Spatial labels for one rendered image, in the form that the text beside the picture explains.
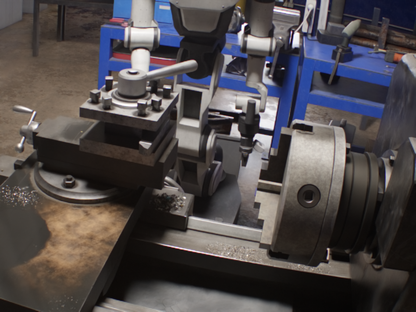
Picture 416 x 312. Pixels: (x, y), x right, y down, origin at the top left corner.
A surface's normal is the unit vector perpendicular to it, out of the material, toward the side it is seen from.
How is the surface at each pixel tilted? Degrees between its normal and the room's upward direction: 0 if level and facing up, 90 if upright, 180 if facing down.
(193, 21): 102
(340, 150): 22
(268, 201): 31
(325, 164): 36
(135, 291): 17
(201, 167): 110
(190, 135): 87
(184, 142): 87
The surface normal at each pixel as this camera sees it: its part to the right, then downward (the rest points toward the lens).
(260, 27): -0.13, 0.64
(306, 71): -0.18, 0.45
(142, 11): 0.17, 0.45
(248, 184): 0.11, -0.87
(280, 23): -0.12, 0.05
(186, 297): -0.28, -0.79
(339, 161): 0.00, -0.53
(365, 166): 0.07, -0.75
